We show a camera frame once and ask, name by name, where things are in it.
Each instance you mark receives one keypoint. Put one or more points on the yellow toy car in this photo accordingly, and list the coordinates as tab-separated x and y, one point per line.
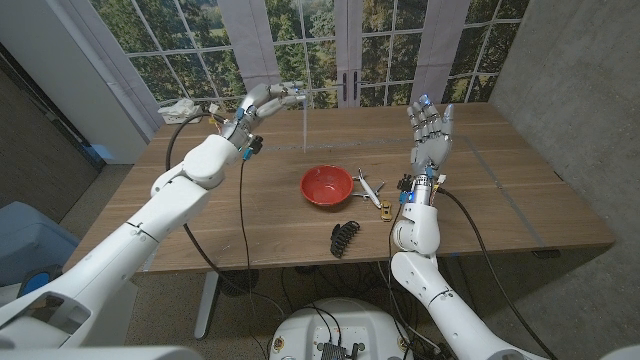
386	211

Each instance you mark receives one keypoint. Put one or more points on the black hair claw clip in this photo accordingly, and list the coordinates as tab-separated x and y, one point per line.
342	239

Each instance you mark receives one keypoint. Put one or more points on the white toy airplane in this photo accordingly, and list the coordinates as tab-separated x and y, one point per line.
369	191

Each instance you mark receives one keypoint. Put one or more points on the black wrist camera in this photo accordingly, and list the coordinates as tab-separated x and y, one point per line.
405	184
252	145

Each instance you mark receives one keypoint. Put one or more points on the white robot torso rim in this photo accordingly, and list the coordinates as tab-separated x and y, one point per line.
100	353

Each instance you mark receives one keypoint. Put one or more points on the white table leg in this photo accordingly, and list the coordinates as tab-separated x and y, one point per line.
206	305

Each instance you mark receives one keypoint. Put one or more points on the red bowl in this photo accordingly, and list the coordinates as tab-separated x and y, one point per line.
326	186

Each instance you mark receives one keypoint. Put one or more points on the black and blue floor object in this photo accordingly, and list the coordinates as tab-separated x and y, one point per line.
37	281

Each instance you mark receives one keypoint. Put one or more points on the blue plastic bin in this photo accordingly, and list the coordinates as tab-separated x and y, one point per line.
30	240

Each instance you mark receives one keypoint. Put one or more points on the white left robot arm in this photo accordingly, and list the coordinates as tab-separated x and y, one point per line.
125	235

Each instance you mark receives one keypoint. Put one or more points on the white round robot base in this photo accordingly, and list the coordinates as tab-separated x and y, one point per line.
340	325

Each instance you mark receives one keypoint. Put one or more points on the clear plastic pipette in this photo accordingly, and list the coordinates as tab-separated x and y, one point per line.
305	125

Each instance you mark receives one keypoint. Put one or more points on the black ribbed round disc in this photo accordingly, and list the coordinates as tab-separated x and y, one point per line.
240	281

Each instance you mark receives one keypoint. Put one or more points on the printed window backdrop cloth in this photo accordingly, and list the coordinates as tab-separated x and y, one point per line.
390	50

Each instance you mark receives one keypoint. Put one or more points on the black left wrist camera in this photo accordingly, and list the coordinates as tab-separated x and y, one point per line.
252	145

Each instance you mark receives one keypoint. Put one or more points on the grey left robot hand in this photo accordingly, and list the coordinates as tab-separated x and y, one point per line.
265	107

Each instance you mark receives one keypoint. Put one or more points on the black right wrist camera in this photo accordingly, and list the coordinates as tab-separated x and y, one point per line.
405	184

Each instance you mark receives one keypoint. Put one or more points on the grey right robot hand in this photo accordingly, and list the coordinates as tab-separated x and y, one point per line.
430	145

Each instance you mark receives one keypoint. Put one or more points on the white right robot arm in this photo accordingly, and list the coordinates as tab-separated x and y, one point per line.
435	285

